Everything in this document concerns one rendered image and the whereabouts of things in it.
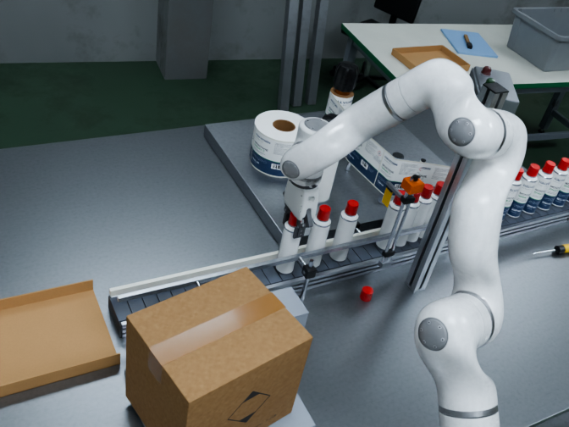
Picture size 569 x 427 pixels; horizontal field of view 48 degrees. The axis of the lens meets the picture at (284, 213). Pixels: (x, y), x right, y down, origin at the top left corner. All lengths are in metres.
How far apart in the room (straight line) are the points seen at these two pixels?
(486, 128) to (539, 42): 2.65
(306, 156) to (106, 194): 0.85
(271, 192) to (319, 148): 0.68
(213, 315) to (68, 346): 0.45
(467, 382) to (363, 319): 0.54
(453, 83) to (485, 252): 0.34
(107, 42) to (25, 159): 2.52
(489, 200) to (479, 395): 0.39
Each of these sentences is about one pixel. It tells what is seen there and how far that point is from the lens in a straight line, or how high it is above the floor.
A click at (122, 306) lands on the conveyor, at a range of 1.66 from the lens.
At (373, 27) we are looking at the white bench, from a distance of 3.78.
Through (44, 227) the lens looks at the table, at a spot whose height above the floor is 0.83.
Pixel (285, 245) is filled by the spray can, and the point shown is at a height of 0.99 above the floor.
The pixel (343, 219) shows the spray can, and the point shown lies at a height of 1.03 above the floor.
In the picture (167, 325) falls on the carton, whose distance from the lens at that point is 1.30.
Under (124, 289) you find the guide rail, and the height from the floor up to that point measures 0.91.
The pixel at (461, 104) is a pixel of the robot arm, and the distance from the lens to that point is 1.24.
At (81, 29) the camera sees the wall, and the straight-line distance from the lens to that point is 4.62.
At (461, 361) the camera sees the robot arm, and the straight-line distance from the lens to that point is 1.29.
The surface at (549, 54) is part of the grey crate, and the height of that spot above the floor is 0.90.
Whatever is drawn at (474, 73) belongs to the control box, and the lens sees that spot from 1.73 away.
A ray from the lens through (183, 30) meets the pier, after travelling 4.42.
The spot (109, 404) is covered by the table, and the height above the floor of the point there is 0.83.
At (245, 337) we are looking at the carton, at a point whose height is 1.12.
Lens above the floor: 2.11
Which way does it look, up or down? 38 degrees down
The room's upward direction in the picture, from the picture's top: 12 degrees clockwise
